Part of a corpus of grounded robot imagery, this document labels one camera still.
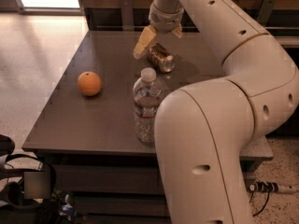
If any grey wall shelf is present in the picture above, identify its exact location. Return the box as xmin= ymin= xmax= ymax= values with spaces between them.
xmin=276 ymin=36 xmax=299 ymax=49

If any left metal shelf bracket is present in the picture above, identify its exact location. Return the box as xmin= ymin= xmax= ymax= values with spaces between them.
xmin=120 ymin=0 xmax=135 ymax=31

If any grey drawer cabinet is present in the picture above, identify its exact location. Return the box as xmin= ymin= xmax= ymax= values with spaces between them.
xmin=24 ymin=32 xmax=273 ymax=224

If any right metal shelf bracket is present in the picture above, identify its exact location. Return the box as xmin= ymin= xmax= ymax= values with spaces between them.
xmin=255 ymin=0 xmax=277 ymax=26

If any orange fruit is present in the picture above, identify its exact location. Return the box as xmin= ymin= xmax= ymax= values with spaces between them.
xmin=78 ymin=71 xmax=102 ymax=96

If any metal shelf bracket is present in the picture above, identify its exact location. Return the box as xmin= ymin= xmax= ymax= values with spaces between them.
xmin=120 ymin=0 xmax=135 ymax=31
xmin=255 ymin=0 xmax=277 ymax=26

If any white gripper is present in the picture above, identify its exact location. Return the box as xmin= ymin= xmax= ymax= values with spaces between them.
xmin=133 ymin=4 xmax=184 ymax=59

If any black bag with straps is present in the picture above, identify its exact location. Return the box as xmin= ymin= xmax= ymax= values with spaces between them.
xmin=0 ymin=134 xmax=57 ymax=224

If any orange soda can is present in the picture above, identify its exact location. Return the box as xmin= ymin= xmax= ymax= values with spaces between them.
xmin=147 ymin=43 xmax=175 ymax=73

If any clear plastic water bottle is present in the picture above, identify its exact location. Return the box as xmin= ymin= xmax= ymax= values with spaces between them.
xmin=133 ymin=67 xmax=164 ymax=146

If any white power strip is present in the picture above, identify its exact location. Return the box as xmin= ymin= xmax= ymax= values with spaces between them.
xmin=249 ymin=181 xmax=298 ymax=194

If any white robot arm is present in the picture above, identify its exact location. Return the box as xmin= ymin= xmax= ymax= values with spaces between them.
xmin=134 ymin=0 xmax=299 ymax=224

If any black cable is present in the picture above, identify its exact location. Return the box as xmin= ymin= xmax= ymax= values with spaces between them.
xmin=249 ymin=189 xmax=271 ymax=217

